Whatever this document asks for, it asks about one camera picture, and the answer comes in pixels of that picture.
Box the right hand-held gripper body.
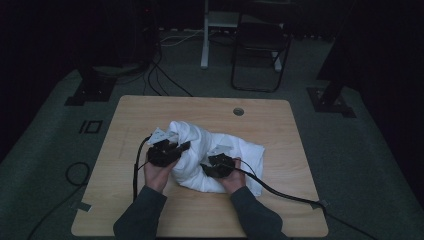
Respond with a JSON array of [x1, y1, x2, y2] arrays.
[[208, 145, 236, 178]]

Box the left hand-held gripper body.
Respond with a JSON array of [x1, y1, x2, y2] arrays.
[[147, 128, 183, 168]]

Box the white skirt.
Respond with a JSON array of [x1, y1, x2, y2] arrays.
[[155, 120, 266, 197]]

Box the person's right hand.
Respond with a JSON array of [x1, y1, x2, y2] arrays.
[[219, 158, 247, 195]]

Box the person's left hand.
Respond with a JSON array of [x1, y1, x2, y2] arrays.
[[143, 159, 179, 194]]

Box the black stand with base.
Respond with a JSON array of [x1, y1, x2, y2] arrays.
[[306, 0, 357, 119], [64, 66, 118, 107]]

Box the black folding chair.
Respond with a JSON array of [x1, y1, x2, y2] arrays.
[[230, 13, 293, 94]]

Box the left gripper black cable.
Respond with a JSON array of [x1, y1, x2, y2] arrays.
[[132, 134, 153, 203]]

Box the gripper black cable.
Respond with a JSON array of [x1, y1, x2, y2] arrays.
[[234, 159, 379, 240], [132, 134, 153, 203]]

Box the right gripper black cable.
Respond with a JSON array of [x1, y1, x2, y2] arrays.
[[234, 159, 379, 240]]

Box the black floor cables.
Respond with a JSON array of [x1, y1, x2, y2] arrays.
[[142, 46, 194, 98]]

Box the white floor cable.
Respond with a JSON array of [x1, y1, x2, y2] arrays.
[[159, 28, 205, 48]]

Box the white metal stand frame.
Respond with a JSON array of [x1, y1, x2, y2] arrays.
[[200, 0, 284, 73]]

